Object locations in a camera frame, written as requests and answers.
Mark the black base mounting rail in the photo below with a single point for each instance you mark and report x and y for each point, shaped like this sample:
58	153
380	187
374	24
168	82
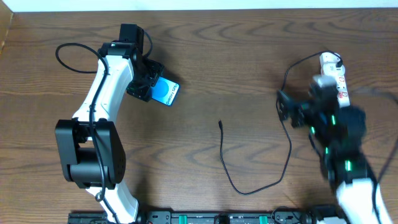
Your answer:
282	217

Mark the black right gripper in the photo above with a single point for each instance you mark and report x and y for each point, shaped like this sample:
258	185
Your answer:
298	109

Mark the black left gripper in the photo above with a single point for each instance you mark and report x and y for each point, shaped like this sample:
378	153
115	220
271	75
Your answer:
144	88

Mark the white power strip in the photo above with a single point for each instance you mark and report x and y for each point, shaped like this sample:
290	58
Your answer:
343	97

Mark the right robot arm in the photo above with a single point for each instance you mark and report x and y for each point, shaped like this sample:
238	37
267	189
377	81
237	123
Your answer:
340	130

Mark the blue Galaxy smartphone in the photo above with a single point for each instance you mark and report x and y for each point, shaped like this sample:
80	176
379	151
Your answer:
165	91

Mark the cardboard side panel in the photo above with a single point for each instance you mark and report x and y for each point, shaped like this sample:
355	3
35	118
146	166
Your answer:
6	16

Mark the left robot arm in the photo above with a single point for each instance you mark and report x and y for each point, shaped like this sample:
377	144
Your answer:
90	150

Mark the white wall charger adapter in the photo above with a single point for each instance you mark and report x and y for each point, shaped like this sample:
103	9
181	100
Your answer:
330	69

